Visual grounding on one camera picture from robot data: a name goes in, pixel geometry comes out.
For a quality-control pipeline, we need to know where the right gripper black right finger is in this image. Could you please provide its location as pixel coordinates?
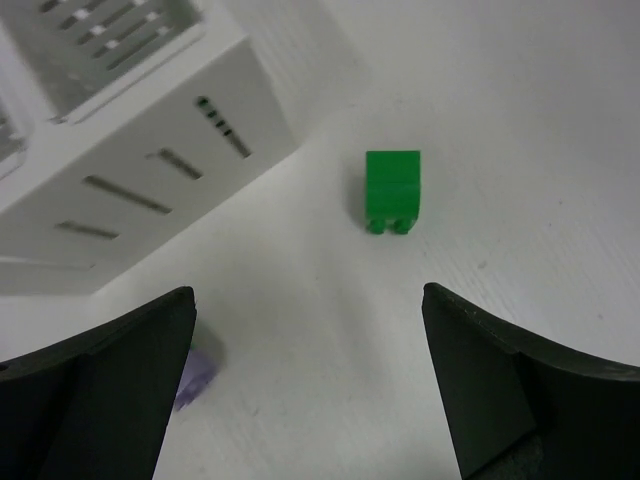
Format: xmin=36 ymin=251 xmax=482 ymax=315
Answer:
xmin=422 ymin=283 xmax=639 ymax=479

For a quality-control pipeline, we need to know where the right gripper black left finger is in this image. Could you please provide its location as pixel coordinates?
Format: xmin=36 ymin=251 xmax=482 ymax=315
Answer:
xmin=1 ymin=287 xmax=196 ymax=479

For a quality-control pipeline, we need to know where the green lego cube top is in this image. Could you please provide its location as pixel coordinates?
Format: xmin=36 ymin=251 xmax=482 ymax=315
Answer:
xmin=365 ymin=150 xmax=421 ymax=235

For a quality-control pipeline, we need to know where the white two-cell container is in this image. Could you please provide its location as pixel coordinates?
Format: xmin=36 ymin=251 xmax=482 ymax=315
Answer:
xmin=1 ymin=1 xmax=295 ymax=296

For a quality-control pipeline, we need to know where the lilac lego block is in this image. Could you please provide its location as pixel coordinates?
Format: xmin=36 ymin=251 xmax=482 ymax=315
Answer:
xmin=173 ymin=347 xmax=217 ymax=411

